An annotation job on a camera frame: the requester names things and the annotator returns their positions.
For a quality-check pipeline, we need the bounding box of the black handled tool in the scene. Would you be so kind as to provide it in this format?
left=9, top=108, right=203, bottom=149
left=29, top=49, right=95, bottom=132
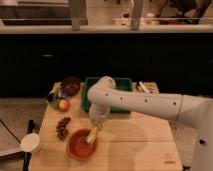
left=23, top=119, right=36, bottom=171

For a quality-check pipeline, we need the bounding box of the green cup with items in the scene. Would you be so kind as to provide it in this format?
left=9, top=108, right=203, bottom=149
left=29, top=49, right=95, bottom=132
left=46, top=89, right=60, bottom=109

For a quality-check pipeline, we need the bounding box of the orange red bowl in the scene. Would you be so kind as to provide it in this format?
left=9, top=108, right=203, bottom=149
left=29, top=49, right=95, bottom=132
left=66, top=129, right=97, bottom=161

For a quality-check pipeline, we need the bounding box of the bunch of dark grapes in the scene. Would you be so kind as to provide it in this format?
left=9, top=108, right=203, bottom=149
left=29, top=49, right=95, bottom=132
left=56, top=117, right=71, bottom=141

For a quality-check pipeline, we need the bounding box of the green plastic tray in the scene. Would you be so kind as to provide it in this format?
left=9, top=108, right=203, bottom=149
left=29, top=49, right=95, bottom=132
left=81, top=77, right=133, bottom=114

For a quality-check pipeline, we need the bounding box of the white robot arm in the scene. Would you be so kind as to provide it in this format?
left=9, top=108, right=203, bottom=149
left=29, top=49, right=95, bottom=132
left=87, top=76, right=213, bottom=171

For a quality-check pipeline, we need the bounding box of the dark maroon bowl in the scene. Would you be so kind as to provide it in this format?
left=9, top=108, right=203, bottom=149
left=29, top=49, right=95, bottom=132
left=61, top=77, right=81, bottom=96

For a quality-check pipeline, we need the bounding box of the yellow banana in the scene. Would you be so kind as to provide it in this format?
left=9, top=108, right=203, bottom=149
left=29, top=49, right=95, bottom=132
left=86, top=126, right=99, bottom=144

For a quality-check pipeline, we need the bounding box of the orange apple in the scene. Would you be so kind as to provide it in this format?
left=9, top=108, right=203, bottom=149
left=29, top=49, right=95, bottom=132
left=58, top=99, right=70, bottom=112

